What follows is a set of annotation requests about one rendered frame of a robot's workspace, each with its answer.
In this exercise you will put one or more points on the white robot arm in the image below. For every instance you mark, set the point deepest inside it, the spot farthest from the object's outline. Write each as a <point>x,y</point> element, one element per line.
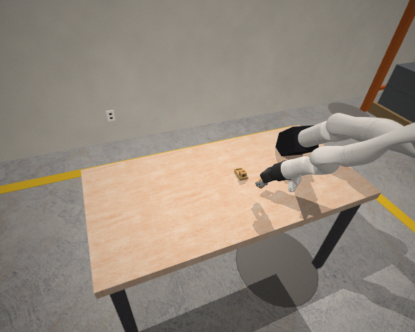
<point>375,136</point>

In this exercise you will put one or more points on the tan wooden tray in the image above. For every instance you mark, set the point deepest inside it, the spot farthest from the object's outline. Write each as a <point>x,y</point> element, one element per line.
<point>237,173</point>

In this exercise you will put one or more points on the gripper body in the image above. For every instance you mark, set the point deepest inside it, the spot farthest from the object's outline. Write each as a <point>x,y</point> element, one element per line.
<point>280,172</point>

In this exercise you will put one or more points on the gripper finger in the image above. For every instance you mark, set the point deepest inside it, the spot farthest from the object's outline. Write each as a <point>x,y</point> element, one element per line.
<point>260,183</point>

